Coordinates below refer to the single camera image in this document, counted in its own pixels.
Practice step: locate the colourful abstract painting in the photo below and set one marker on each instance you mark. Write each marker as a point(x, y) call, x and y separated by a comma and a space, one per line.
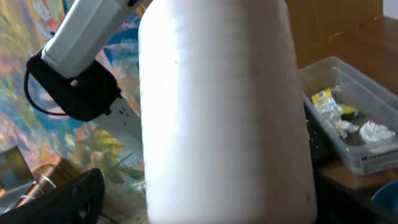
point(43, 135)

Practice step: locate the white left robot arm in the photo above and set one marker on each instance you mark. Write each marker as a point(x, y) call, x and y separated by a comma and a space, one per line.
point(67, 69)

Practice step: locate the dark blue plate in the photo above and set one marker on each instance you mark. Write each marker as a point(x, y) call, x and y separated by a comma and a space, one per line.
point(387, 196)

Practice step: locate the small white tissue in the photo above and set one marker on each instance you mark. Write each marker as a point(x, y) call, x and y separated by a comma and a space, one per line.
point(344, 127)

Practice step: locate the pink plastic cup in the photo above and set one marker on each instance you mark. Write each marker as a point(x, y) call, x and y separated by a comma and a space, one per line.
point(223, 125)

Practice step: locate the clear plastic bin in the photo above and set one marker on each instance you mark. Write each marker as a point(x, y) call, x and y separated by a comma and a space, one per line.
point(374, 102)

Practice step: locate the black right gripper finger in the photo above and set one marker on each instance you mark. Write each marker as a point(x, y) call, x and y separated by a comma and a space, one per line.
point(78, 201)

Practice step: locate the yellow green snack wrapper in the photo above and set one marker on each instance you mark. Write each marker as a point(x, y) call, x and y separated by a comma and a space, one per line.
point(325, 101)

